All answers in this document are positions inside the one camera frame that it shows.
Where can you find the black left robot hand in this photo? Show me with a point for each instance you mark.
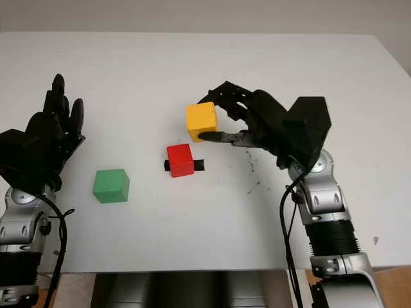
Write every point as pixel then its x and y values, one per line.
pixel 48 122

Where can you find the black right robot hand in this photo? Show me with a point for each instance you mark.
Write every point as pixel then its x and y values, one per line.
pixel 266 122

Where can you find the yellow wooden block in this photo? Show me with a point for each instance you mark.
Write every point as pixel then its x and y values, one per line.
pixel 202 118

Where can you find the green wooden block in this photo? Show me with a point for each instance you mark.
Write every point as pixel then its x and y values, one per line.
pixel 110 187

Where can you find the red wooden block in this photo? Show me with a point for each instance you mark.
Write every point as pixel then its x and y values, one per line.
pixel 181 162

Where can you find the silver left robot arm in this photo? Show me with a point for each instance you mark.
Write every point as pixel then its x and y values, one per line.
pixel 19 231

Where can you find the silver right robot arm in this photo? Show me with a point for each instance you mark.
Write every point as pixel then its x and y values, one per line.
pixel 330 237

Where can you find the black tape strip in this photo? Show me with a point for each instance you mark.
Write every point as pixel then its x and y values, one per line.
pixel 199 164

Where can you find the beige table leg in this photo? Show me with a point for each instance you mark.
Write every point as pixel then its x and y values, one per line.
pixel 75 290
pixel 298 288

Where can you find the dark grey robot torso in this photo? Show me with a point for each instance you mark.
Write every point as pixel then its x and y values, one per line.
pixel 192 288

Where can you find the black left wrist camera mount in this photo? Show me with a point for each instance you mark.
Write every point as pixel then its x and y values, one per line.
pixel 29 157

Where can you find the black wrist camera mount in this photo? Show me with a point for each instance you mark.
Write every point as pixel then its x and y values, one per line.
pixel 308 128
pixel 29 157

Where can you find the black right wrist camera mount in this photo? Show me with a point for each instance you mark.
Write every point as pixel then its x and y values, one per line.
pixel 308 128

